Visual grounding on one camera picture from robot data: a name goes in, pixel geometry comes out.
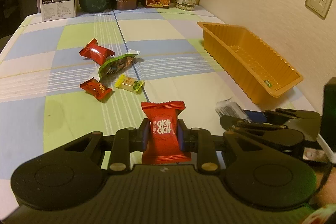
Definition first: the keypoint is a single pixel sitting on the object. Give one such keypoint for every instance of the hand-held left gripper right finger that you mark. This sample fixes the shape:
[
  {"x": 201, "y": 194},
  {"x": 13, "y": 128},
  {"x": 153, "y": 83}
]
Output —
[{"x": 181, "y": 136}]

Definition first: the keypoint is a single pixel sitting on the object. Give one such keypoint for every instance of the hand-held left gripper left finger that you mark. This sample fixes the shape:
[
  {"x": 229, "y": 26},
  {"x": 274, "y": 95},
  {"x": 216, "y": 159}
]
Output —
[{"x": 145, "y": 134}]

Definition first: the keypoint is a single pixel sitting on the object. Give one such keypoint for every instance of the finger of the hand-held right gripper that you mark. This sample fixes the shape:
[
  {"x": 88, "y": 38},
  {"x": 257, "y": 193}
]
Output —
[
  {"x": 253, "y": 116},
  {"x": 231, "y": 123}
]

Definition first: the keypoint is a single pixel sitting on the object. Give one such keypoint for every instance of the clear candy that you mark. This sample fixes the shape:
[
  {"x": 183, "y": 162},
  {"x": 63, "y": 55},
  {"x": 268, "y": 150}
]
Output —
[{"x": 229, "y": 108}]

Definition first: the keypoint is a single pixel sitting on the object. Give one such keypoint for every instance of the red candy with white emblem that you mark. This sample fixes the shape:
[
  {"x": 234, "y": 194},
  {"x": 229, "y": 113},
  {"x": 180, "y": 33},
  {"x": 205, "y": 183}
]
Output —
[{"x": 164, "y": 132}]

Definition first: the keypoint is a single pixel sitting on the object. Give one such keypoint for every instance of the green candy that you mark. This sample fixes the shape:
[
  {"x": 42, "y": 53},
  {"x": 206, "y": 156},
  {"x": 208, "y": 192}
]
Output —
[{"x": 268, "y": 83}]

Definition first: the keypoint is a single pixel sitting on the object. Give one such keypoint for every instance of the yellow-green candy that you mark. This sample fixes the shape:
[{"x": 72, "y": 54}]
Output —
[{"x": 130, "y": 83}]

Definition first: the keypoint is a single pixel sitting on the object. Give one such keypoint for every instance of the orange plastic tray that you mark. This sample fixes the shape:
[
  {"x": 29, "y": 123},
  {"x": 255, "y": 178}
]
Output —
[{"x": 249, "y": 61}]

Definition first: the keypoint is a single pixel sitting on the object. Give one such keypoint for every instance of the small red candy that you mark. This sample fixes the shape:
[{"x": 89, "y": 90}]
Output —
[{"x": 95, "y": 88}]

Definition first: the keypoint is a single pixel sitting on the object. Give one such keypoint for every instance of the green snack packet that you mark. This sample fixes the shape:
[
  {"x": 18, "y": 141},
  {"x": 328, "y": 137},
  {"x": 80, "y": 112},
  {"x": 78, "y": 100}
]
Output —
[{"x": 118, "y": 65}]

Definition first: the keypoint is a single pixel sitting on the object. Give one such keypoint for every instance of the plain red candy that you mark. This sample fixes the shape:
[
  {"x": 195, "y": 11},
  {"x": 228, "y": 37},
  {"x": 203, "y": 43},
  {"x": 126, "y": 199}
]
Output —
[{"x": 96, "y": 52}]

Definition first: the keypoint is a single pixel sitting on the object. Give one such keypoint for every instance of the person's right forearm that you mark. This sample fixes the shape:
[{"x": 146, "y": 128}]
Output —
[{"x": 326, "y": 187}]

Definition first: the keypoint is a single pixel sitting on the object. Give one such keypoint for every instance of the checked tablecloth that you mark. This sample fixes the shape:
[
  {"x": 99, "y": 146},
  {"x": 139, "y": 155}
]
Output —
[{"x": 78, "y": 113}]

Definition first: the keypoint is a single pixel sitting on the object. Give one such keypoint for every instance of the beige wall network plate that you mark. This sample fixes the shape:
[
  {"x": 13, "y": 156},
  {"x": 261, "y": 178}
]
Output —
[{"x": 318, "y": 1}]

